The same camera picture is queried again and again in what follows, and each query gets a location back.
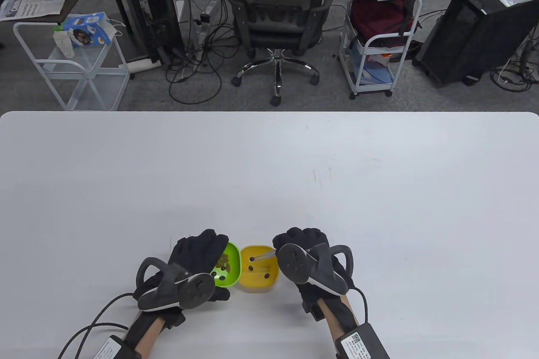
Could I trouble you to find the person's left hand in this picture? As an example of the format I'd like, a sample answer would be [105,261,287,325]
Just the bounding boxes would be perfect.
[134,229,231,329]

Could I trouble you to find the person's right hand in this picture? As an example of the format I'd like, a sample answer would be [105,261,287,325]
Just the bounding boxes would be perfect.
[273,227,363,322]

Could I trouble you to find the green plastic bowl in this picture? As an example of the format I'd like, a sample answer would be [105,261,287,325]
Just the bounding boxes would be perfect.
[209,242,241,289]

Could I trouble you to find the yellow small dish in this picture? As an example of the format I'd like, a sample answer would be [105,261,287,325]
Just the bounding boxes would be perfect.
[239,245,280,292]

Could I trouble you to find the person's right forearm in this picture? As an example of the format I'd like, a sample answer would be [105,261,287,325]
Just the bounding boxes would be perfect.
[318,292,360,340]

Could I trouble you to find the person's left forearm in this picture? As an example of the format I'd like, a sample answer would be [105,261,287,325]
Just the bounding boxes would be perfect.
[126,313,169,359]

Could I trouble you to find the grey tracking controller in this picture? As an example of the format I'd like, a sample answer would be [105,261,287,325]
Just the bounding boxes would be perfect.
[276,242,353,295]
[135,257,216,312]

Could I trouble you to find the black box with white label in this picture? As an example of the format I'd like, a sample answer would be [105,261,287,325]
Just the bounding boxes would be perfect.
[92,335,141,359]
[335,322,390,359]

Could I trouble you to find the blue bag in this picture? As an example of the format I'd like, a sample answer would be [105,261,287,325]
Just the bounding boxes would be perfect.
[362,65,395,86]

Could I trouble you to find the white power strip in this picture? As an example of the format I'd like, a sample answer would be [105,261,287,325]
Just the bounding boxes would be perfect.
[119,58,161,73]

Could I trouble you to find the white rolling cart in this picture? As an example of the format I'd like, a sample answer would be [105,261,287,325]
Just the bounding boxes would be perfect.
[339,0,423,100]

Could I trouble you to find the red backpack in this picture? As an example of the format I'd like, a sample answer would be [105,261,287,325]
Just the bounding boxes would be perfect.
[350,0,419,48]

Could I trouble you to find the black computer tower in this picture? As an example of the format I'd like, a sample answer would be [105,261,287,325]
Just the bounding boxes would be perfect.
[105,0,186,66]

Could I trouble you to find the white plastic bottle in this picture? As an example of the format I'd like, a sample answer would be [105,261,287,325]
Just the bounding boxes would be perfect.
[53,31,75,58]

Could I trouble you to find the blue cardboard box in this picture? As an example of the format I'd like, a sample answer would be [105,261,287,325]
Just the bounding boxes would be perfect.
[62,12,114,47]

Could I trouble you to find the large black computer case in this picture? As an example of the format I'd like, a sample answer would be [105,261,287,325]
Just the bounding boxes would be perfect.
[413,0,539,88]

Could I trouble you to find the folded newspaper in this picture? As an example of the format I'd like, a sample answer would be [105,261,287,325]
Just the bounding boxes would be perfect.
[0,0,67,21]

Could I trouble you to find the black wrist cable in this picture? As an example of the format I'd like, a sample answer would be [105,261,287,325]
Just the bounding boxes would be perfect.
[57,292,139,359]
[352,287,368,326]

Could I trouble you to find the tangle of black cables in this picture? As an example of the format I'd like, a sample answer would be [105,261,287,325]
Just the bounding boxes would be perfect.
[165,0,236,105]

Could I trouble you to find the white wire cart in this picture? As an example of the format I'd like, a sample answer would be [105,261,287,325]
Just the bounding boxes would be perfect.
[13,20,130,111]

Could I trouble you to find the coiled black floor cables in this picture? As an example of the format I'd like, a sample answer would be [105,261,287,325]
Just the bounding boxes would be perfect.
[491,27,539,92]

